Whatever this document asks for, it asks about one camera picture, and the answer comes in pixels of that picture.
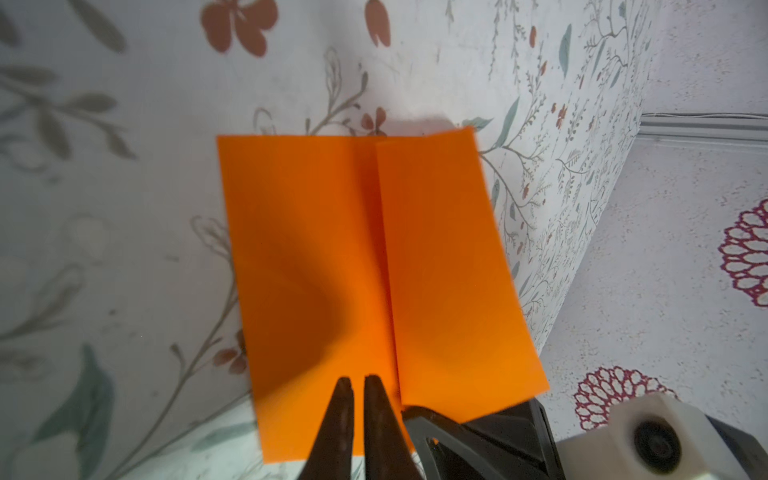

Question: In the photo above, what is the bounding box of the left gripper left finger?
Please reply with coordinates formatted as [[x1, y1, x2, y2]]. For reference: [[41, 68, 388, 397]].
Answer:
[[298, 377, 354, 480]]

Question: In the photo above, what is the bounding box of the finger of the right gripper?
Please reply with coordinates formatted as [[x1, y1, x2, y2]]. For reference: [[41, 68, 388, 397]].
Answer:
[[403, 399, 565, 479]]

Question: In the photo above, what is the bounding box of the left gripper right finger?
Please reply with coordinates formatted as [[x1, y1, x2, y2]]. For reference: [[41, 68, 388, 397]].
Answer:
[[364, 375, 422, 480]]

